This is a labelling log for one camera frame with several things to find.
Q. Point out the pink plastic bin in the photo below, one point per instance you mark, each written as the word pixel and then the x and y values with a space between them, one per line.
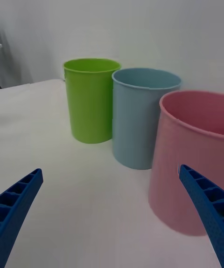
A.
pixel 184 151

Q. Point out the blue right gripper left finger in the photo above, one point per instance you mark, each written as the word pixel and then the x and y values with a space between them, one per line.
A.
pixel 16 207

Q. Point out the pale blue plastic bin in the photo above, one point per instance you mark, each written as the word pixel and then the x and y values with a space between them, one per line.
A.
pixel 133 130

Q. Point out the green plastic bin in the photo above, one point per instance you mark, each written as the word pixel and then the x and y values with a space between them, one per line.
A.
pixel 89 107

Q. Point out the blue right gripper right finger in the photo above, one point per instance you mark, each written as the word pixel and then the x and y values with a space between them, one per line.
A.
pixel 205 198

